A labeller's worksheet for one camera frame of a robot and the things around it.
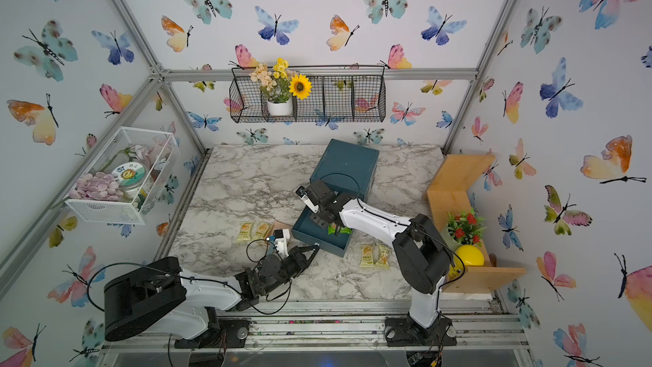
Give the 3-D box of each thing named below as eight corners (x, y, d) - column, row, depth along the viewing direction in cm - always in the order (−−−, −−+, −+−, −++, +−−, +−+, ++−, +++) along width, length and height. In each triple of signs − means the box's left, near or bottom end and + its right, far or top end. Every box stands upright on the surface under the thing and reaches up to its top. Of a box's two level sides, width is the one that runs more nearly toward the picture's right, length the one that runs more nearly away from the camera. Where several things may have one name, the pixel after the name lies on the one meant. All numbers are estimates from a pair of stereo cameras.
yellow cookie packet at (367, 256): (360, 266, 89) (361, 263, 87) (359, 247, 93) (359, 244, 91) (373, 266, 89) (374, 263, 87) (371, 247, 93) (372, 244, 91)
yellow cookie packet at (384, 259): (375, 265, 89) (376, 262, 86) (378, 248, 93) (379, 244, 90) (388, 269, 88) (389, 265, 85) (390, 251, 92) (392, 247, 89)
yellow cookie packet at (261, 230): (252, 239, 95) (251, 237, 93) (256, 225, 99) (254, 222, 97) (268, 239, 95) (267, 237, 93) (271, 225, 99) (270, 222, 97)
